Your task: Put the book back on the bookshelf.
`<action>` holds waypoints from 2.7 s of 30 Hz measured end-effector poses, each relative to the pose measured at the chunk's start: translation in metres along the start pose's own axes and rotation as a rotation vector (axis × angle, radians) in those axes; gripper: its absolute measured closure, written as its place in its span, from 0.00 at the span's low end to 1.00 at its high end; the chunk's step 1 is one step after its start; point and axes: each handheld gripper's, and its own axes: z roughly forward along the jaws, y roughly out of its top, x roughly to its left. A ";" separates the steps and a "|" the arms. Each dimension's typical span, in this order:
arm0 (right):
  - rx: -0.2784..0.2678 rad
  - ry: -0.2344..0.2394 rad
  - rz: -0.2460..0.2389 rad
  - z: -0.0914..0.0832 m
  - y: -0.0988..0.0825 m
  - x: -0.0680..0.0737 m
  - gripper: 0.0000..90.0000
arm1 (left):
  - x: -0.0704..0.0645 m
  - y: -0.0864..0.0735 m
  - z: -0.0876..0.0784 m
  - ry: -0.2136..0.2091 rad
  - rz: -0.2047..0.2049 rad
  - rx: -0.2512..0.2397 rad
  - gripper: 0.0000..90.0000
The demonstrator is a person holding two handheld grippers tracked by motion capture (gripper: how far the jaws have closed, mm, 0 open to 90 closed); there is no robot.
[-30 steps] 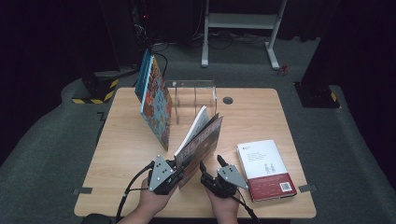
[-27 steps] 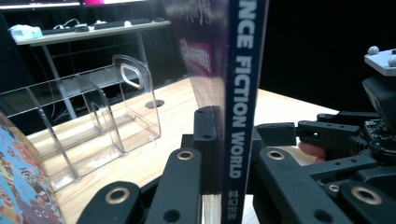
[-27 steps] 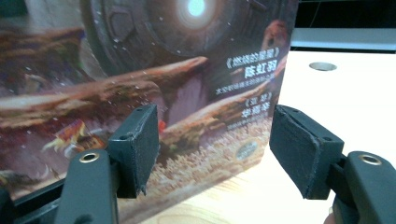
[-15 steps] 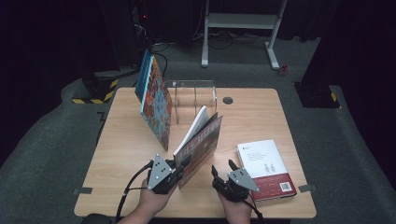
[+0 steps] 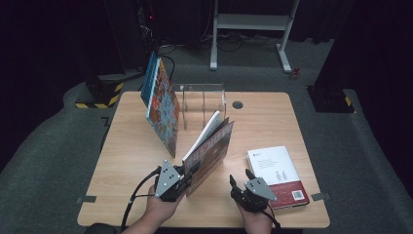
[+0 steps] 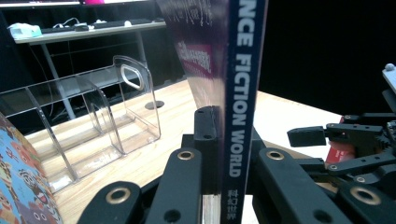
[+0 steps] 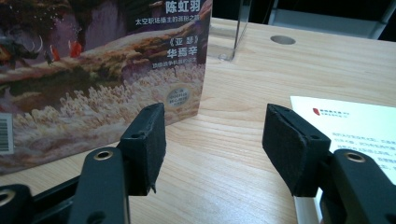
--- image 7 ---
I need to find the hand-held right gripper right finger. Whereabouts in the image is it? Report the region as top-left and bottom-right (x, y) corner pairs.
(262, 103), (332, 198)

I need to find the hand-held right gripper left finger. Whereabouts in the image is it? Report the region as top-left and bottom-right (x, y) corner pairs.
(120, 102), (167, 197)

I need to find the white and red book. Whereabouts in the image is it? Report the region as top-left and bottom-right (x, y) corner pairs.
(290, 95), (396, 224)

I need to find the clear acrylic book rack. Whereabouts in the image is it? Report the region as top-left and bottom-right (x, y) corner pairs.
(207, 0), (253, 63)

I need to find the dark purple magazine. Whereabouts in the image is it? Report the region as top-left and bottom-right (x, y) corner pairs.
(0, 0), (214, 175)

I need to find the grey round table grommet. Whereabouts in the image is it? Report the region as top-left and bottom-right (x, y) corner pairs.
(270, 35), (297, 46)

